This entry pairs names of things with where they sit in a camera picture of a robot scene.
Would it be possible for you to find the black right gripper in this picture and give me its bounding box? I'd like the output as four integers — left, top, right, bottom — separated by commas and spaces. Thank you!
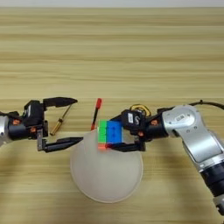
106, 111, 171, 153

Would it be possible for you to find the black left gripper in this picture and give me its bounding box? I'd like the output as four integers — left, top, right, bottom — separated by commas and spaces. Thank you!
6, 96, 85, 153

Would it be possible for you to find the colourful puzzle cube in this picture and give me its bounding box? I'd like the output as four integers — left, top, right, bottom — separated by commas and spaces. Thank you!
97, 119, 123, 151

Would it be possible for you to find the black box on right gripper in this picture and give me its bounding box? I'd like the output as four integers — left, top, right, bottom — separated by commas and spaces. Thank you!
120, 108, 146, 136

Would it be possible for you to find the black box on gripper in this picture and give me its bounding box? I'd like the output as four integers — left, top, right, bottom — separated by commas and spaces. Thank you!
23, 100, 46, 127
120, 108, 146, 136

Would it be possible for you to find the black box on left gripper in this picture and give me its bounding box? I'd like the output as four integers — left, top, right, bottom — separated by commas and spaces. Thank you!
23, 100, 46, 127

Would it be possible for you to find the red and black marker pen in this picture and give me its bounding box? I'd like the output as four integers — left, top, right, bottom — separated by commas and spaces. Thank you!
90, 98, 103, 131

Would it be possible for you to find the white round plate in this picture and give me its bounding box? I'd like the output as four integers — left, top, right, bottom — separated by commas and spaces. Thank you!
69, 129, 144, 204

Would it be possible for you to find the wooden handle screwdriver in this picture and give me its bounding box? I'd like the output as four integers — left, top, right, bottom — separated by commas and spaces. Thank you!
49, 104, 73, 137

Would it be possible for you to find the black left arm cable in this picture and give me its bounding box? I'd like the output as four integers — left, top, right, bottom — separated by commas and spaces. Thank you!
0, 109, 19, 118

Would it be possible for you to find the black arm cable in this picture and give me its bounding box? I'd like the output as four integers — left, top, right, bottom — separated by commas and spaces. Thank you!
157, 100, 224, 114
0, 109, 19, 118

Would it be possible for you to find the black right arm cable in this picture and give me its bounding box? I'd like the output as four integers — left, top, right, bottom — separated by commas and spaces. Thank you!
157, 100, 224, 114

